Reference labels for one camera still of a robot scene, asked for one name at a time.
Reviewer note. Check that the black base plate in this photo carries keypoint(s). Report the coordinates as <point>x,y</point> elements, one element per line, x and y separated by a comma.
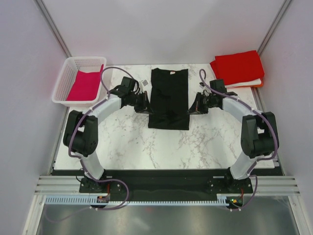
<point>206,181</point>

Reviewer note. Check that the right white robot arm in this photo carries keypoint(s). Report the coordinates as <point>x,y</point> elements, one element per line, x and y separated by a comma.
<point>259,136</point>

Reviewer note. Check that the left aluminium corner post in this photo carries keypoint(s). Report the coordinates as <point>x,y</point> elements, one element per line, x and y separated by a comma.
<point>52,26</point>

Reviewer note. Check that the right aluminium side rail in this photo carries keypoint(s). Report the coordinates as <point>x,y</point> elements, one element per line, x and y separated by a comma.
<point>263,104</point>

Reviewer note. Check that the pink t shirt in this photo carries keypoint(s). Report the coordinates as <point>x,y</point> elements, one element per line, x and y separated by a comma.
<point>85,87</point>

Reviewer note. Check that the aluminium front frame rail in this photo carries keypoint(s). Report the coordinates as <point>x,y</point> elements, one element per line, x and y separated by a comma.
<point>56,184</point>

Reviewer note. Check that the white slotted cable duct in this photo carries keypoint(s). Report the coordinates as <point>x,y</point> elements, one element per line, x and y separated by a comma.
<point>96,200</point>

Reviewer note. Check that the black t shirt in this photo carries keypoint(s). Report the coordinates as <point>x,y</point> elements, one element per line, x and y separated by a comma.
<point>169,100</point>

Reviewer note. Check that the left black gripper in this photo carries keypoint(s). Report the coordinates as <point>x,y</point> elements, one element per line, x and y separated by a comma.
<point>145,105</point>

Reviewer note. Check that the red folded t shirt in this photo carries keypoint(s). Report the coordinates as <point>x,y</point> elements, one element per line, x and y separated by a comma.
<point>239,67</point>

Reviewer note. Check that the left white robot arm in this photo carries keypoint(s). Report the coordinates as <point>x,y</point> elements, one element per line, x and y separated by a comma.
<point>81,132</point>

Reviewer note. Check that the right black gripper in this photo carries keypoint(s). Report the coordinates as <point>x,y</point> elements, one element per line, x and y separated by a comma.
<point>196,106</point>

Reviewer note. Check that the aluminium corner post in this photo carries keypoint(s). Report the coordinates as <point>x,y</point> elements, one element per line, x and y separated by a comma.
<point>52,26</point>
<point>274,25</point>

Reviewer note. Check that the white plastic basket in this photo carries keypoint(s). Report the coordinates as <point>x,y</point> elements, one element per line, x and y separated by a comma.
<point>66,79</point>

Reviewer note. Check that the right aluminium corner post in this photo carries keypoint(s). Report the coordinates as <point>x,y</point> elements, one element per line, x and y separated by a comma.
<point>274,25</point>

